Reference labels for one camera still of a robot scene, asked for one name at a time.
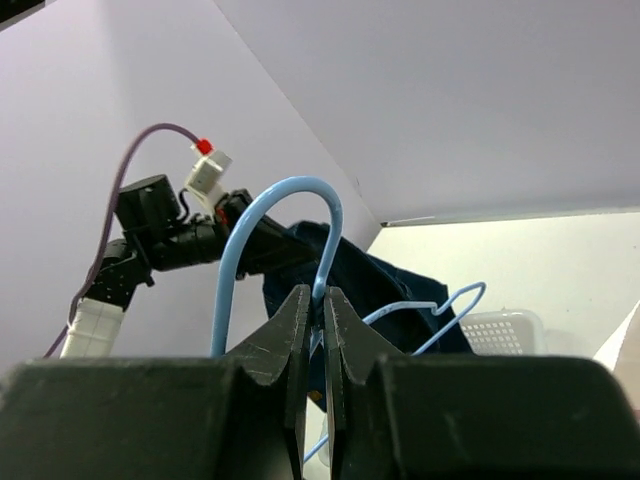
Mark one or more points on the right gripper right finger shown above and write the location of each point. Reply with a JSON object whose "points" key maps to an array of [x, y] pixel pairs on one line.
{"points": [[355, 370]]}

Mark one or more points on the white plastic basket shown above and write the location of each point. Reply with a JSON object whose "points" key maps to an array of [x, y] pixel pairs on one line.
{"points": [[505, 333]]}

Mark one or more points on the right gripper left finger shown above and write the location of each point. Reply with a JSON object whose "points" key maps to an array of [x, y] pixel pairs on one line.
{"points": [[264, 436]]}

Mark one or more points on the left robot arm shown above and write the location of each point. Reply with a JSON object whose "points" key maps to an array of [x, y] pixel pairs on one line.
{"points": [[159, 234]]}

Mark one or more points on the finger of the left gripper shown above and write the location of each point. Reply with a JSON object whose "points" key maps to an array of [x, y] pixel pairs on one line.
{"points": [[278, 249]]}

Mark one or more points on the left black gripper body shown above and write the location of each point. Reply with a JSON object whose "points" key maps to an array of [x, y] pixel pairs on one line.
{"points": [[226, 214]]}

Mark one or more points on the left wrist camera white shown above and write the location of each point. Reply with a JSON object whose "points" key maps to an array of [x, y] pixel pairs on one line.
{"points": [[205, 176]]}

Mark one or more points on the dark denim skirt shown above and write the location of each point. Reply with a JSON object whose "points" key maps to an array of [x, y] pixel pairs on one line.
{"points": [[368, 283]]}

